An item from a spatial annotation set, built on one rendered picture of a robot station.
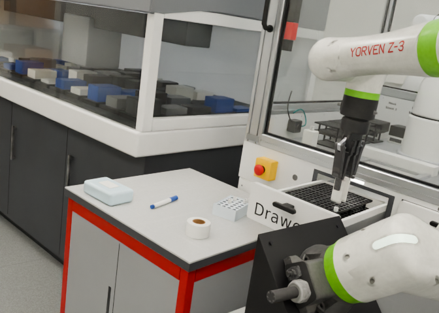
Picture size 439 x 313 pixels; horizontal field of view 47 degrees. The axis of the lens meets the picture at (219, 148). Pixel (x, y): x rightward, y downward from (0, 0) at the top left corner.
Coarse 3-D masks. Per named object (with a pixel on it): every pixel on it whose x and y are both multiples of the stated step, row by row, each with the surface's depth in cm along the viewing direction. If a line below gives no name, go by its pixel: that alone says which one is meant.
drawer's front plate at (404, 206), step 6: (402, 204) 149; (408, 204) 147; (414, 204) 148; (402, 210) 149; (408, 210) 148; (414, 210) 146; (420, 210) 145; (426, 210) 144; (432, 210) 144; (420, 216) 145; (426, 216) 144; (432, 216) 143; (438, 216) 142; (426, 222) 144; (438, 222) 142
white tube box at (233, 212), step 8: (224, 200) 167; (232, 200) 168; (240, 200) 169; (216, 208) 161; (224, 208) 160; (232, 208) 160; (240, 208) 161; (224, 216) 160; (232, 216) 159; (240, 216) 163
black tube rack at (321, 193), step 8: (320, 184) 164; (328, 184) 165; (296, 192) 152; (304, 192) 153; (312, 192) 154; (320, 192) 155; (328, 192) 157; (312, 200) 147; (320, 200) 148; (328, 200) 149; (352, 200) 152; (360, 200) 154; (368, 200) 156; (344, 208) 143; (352, 208) 146; (360, 208) 154; (368, 208) 156; (344, 216) 145
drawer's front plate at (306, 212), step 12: (252, 192) 146; (264, 192) 143; (276, 192) 140; (252, 204) 147; (264, 204) 144; (300, 204) 135; (312, 204) 134; (252, 216) 147; (264, 216) 144; (276, 216) 141; (288, 216) 138; (300, 216) 136; (312, 216) 133; (324, 216) 130; (276, 228) 141
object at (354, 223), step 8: (304, 184) 163; (312, 184) 166; (352, 192) 163; (376, 200) 158; (376, 208) 150; (384, 208) 154; (352, 216) 140; (360, 216) 142; (368, 216) 147; (376, 216) 150; (384, 216) 155; (344, 224) 136; (352, 224) 139; (360, 224) 143; (368, 224) 148; (352, 232) 141
